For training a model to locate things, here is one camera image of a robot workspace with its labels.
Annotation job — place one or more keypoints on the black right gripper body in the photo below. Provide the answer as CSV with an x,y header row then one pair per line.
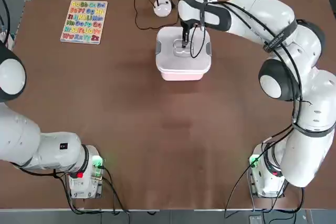
x,y
186,32

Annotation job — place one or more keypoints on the white bin lid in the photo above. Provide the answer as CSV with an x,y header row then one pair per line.
x,y
168,56

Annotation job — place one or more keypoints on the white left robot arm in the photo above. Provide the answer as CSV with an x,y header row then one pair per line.
x,y
52,153

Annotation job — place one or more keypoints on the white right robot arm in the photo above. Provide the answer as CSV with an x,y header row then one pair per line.
x,y
262,16

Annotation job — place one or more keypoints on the pink plastic bin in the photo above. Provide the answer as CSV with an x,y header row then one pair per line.
x,y
181,77

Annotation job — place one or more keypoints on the colourful alphabet puzzle board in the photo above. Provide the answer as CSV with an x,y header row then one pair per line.
x,y
84,22

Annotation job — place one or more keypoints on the grey floor socket box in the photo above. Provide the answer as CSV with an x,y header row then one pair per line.
x,y
255,220

